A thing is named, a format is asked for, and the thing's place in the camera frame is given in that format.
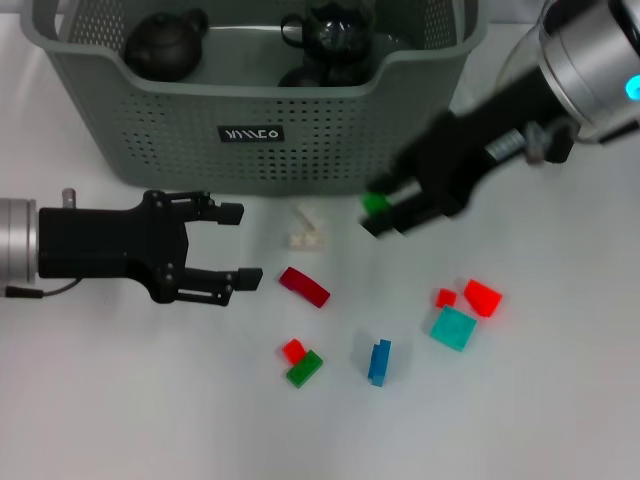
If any teal square toy block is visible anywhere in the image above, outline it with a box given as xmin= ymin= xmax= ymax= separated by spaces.
xmin=429 ymin=305 xmax=478 ymax=354

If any left arm cable with plug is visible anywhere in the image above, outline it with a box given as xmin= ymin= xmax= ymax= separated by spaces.
xmin=4 ymin=278 xmax=81 ymax=300

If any glass carafe black handle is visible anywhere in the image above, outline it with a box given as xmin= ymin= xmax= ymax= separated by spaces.
xmin=497 ymin=0 xmax=576 ymax=165

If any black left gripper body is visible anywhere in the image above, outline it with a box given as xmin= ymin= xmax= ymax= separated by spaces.
xmin=38 ymin=189 xmax=190 ymax=305

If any arm cable with plug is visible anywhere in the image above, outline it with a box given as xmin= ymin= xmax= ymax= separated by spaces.
xmin=4 ymin=278 xmax=81 ymax=300
xmin=522 ymin=121 xmax=547 ymax=165

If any dark red curved block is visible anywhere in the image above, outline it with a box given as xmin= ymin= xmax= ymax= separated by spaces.
xmin=278 ymin=266 xmax=331 ymax=310

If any grey-green perforated storage bin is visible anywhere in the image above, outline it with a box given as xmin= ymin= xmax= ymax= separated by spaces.
xmin=19 ymin=0 xmax=490 ymax=196

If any red slope toy block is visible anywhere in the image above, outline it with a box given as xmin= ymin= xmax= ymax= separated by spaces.
xmin=463 ymin=278 xmax=504 ymax=319

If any green rectangular toy block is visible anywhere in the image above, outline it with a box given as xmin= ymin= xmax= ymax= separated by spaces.
xmin=285 ymin=349 xmax=325 ymax=390
xmin=362 ymin=192 xmax=391 ymax=216

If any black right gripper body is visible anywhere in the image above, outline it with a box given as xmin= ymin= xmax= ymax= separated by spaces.
xmin=393 ymin=64 xmax=576 ymax=221

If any dark clay teapot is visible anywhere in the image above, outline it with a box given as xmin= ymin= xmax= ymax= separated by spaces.
xmin=123 ymin=7 xmax=209 ymax=81

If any blue toy block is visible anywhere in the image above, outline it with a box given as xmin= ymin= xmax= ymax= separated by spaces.
xmin=366 ymin=338 xmax=393 ymax=388

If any right arm cable with plug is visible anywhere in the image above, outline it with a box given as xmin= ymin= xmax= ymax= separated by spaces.
xmin=522 ymin=121 xmax=547 ymax=165

